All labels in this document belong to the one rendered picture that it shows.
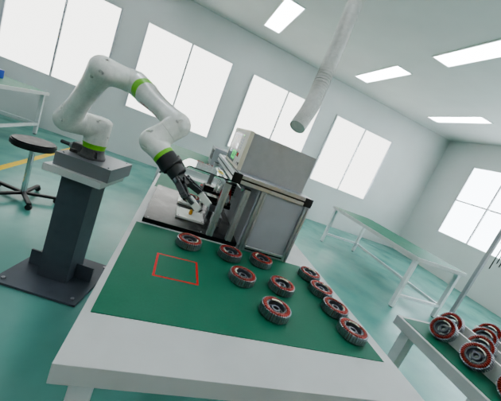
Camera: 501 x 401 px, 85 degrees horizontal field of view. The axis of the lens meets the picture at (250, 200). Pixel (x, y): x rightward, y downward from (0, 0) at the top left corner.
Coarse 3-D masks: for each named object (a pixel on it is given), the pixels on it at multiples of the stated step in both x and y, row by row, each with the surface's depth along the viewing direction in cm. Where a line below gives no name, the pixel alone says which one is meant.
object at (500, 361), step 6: (456, 324) 141; (468, 330) 135; (462, 336) 124; (468, 336) 135; (450, 342) 128; (456, 342) 126; (462, 342) 124; (456, 348) 125; (498, 348) 135; (480, 354) 116; (498, 354) 122; (498, 360) 122; (498, 366) 110; (486, 372) 113; (492, 372) 111; (498, 372) 109; (492, 378) 110
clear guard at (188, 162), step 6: (186, 162) 136; (192, 162) 136; (198, 162) 144; (198, 168) 127; (204, 168) 134; (210, 168) 141; (216, 168) 151; (216, 174) 130; (222, 174) 137; (228, 180) 131
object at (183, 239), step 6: (180, 234) 118; (186, 234) 122; (180, 240) 114; (186, 240) 115; (192, 240) 120; (198, 240) 120; (180, 246) 114; (186, 246) 114; (192, 246) 114; (198, 246) 116
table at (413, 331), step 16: (400, 320) 136; (416, 320) 141; (432, 320) 132; (448, 320) 127; (400, 336) 137; (416, 336) 126; (432, 336) 129; (448, 336) 123; (480, 336) 126; (496, 336) 134; (400, 352) 135; (432, 352) 118; (448, 352) 119; (464, 352) 115; (496, 352) 119; (448, 368) 110; (464, 368) 111; (480, 368) 110; (464, 384) 104; (480, 384) 104; (496, 384) 102; (480, 400) 98; (496, 400) 98
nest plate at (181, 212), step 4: (180, 208) 151; (184, 208) 155; (176, 212) 145; (180, 212) 145; (184, 212) 148; (192, 212) 153; (196, 212) 156; (176, 216) 141; (180, 216) 141; (184, 216) 143; (188, 216) 145; (192, 216) 147; (196, 216) 150; (200, 216) 152; (192, 220) 143; (196, 220) 144; (200, 220) 146
